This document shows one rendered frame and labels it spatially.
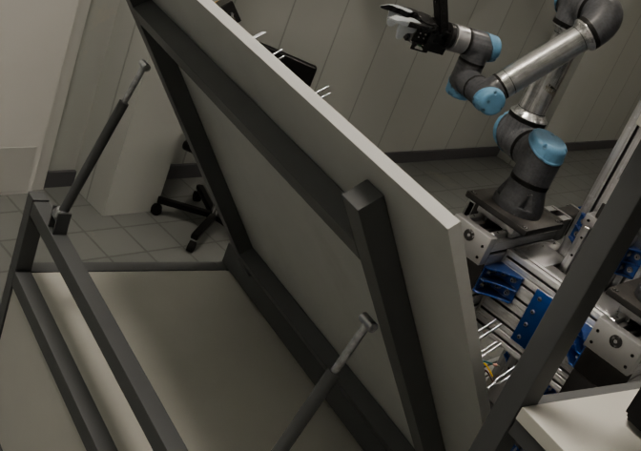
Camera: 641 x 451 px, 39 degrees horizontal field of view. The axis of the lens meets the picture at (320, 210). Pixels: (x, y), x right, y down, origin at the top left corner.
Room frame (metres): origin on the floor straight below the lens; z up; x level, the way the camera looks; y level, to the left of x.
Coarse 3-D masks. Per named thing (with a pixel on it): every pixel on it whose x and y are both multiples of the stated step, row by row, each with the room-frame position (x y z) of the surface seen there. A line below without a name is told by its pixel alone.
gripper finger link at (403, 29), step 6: (390, 18) 2.32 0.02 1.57; (396, 18) 2.32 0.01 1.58; (402, 18) 2.33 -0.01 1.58; (408, 18) 2.35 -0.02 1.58; (414, 18) 2.37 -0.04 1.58; (402, 24) 2.33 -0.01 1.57; (408, 24) 2.33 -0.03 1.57; (402, 30) 2.34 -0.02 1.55; (408, 30) 2.35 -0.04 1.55; (414, 30) 2.37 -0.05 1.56; (396, 36) 2.34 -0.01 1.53; (402, 36) 2.35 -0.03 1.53
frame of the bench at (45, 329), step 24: (48, 264) 1.85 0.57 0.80; (96, 264) 1.93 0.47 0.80; (120, 264) 1.97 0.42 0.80; (144, 264) 2.02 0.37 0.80; (168, 264) 2.06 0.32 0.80; (192, 264) 2.11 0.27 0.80; (216, 264) 2.16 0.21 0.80; (24, 288) 1.72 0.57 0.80; (0, 312) 1.79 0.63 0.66; (24, 312) 1.69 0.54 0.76; (48, 312) 1.67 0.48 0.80; (0, 336) 1.77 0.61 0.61; (48, 336) 1.59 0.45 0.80; (48, 360) 1.55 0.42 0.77; (72, 360) 1.55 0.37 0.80; (72, 384) 1.48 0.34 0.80; (72, 408) 1.43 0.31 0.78; (96, 408) 1.44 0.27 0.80; (96, 432) 1.37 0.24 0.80
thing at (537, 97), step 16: (560, 0) 2.62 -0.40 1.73; (576, 0) 2.56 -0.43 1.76; (560, 16) 2.59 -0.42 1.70; (576, 16) 2.55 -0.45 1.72; (560, 32) 2.59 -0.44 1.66; (544, 80) 2.58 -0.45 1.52; (560, 80) 2.60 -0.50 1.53; (528, 96) 2.59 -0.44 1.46; (544, 96) 2.58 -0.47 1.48; (512, 112) 2.60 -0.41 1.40; (528, 112) 2.58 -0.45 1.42; (544, 112) 2.59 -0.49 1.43; (496, 128) 2.63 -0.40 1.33; (512, 128) 2.58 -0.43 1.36; (528, 128) 2.57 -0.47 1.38; (544, 128) 2.60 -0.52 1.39
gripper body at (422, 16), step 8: (416, 16) 2.40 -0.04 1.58; (424, 16) 2.41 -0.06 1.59; (432, 24) 2.38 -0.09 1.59; (448, 24) 2.45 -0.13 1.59; (416, 32) 2.38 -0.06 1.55; (424, 32) 2.39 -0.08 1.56; (432, 32) 2.39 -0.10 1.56; (440, 32) 2.42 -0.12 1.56; (448, 32) 2.43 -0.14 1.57; (456, 32) 2.42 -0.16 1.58; (408, 40) 2.40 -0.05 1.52; (416, 40) 2.39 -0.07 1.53; (424, 40) 2.40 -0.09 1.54; (432, 40) 2.39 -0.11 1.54; (440, 40) 2.43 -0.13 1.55; (448, 40) 2.42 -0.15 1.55; (424, 48) 2.39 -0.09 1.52; (432, 48) 2.42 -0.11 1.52; (440, 48) 2.43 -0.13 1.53; (448, 48) 2.43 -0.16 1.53
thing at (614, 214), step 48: (624, 192) 0.98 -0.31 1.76; (624, 240) 0.97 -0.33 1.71; (576, 288) 0.97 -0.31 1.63; (576, 336) 0.98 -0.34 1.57; (528, 384) 0.97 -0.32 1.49; (624, 384) 1.16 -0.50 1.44; (480, 432) 0.99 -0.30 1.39; (528, 432) 0.94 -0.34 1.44; (576, 432) 0.95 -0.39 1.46; (624, 432) 1.00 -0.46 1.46
